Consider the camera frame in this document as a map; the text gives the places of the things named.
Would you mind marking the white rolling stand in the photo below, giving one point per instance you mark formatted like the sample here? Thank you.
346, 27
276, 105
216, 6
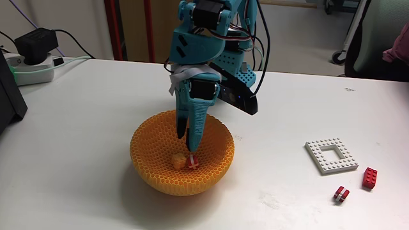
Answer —
353, 25

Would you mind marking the green plastic piece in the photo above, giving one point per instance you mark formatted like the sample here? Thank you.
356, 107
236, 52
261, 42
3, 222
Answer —
12, 73

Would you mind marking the white studded frame plate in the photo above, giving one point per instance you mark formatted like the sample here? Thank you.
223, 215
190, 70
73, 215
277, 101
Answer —
338, 166

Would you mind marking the orange honeycomb bowl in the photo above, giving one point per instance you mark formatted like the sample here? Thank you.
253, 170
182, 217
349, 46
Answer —
166, 182

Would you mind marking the black computer case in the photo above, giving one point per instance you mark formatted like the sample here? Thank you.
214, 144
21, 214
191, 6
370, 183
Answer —
9, 102

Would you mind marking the white power strip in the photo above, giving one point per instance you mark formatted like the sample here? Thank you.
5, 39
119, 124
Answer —
32, 73

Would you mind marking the grey office chair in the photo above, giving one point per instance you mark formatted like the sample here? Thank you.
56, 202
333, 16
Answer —
370, 35

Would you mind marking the brown wooden cabinet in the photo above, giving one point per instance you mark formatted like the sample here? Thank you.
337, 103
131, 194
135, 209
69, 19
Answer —
137, 32

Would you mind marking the black camera box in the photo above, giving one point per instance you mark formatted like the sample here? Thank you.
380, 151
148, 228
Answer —
239, 96

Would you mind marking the red rectangular brick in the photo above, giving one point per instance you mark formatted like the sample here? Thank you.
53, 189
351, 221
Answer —
370, 178

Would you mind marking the red white striped cube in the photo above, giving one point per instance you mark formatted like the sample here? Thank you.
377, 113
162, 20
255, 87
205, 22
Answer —
192, 162
341, 194

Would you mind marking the yellow studded cube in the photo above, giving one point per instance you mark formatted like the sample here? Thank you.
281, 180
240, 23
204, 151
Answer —
179, 161

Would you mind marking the black power adapter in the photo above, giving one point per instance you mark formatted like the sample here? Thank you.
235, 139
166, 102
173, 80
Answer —
35, 46

